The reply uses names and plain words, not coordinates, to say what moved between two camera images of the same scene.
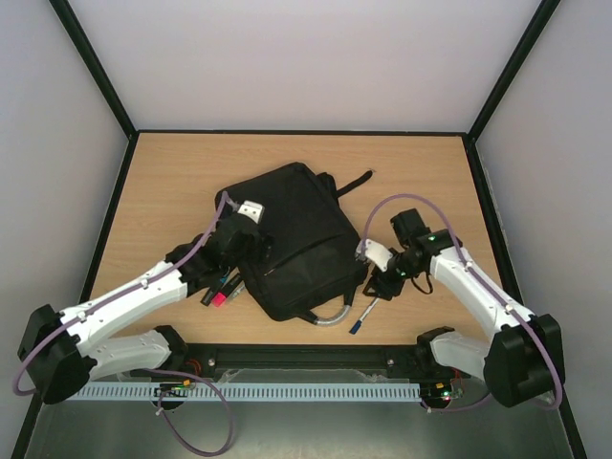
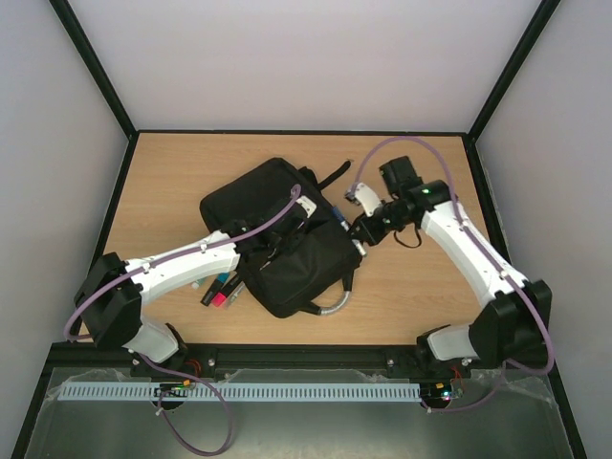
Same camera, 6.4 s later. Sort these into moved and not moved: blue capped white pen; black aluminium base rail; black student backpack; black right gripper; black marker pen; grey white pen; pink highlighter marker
Moved: black right gripper; blue capped white pen; black student backpack
Not moved: grey white pen; black aluminium base rail; pink highlighter marker; black marker pen
